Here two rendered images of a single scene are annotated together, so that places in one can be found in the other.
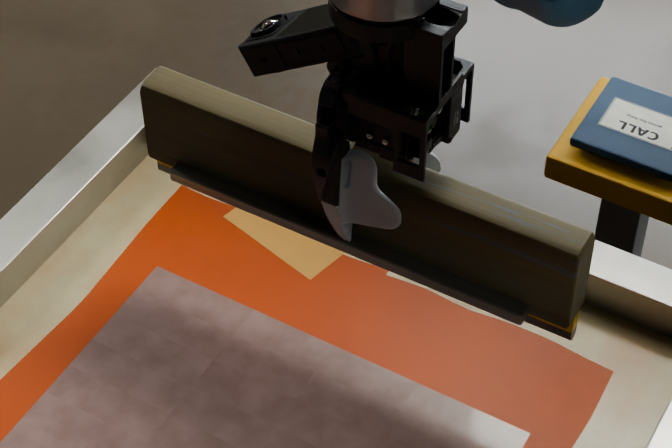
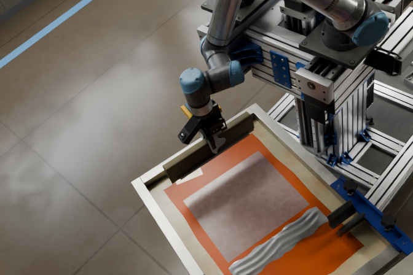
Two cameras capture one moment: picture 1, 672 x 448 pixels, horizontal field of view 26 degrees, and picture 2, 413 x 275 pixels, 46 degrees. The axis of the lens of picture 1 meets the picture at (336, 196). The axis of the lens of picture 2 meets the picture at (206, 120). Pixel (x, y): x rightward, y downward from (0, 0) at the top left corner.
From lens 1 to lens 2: 95 cm
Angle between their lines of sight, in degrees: 32
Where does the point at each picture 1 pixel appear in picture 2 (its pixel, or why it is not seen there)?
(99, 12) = not seen: outside the picture
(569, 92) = (102, 142)
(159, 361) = (208, 207)
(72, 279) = (177, 217)
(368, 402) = (237, 174)
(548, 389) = (250, 144)
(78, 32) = not seen: outside the picture
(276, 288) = (201, 180)
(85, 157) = (149, 202)
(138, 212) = (166, 200)
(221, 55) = (27, 219)
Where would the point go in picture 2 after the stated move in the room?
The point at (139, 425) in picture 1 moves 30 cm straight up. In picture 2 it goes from (222, 214) to (202, 166)
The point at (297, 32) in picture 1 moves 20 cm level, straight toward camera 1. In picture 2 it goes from (193, 129) to (249, 142)
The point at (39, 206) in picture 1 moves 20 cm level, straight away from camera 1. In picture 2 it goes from (158, 215) to (107, 211)
